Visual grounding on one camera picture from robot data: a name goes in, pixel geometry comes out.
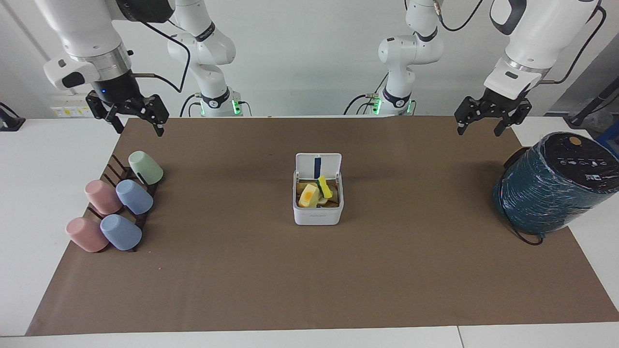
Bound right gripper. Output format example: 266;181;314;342
86;72;170;138

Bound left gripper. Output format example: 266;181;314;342
454;89;533;137

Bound round teal bin black lid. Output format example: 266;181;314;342
492;131;619;236

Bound white square box open lid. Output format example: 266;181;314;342
293;153;345;226

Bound green cup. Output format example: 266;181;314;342
128;150;164;186

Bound dark brown cup rack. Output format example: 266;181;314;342
86;154;160;253

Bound blue cup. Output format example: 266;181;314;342
100;214;143;251
115;179;154;216

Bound pink cup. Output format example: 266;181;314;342
84;179;124;216
65;217;110;253

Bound black stand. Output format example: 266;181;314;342
0;102;27;132
567;76;619;130

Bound blue object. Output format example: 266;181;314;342
596;121;619;158

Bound yellow green sponge piece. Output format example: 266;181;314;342
316;175;334;199

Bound yellow foam piece orange spot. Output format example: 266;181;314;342
298;183;321;209

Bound white wall socket strip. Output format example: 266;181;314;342
50;94;97;118

